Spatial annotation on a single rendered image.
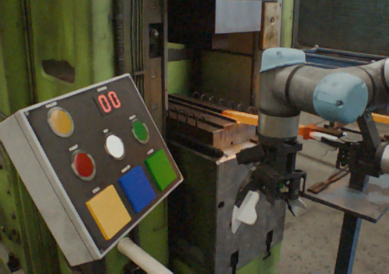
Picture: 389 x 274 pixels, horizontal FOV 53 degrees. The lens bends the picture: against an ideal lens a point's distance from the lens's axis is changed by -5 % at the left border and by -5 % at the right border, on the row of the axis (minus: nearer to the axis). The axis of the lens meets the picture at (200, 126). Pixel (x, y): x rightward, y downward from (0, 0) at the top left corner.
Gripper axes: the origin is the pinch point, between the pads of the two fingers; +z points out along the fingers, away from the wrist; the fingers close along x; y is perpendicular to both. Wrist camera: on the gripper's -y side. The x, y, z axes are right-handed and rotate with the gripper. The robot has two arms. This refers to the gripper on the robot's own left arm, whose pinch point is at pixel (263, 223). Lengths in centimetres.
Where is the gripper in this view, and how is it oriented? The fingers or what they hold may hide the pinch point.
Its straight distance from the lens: 84.6
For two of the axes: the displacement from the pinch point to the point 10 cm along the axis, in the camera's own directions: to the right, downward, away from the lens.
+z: -0.1, 9.5, 3.2
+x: 9.0, -1.2, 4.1
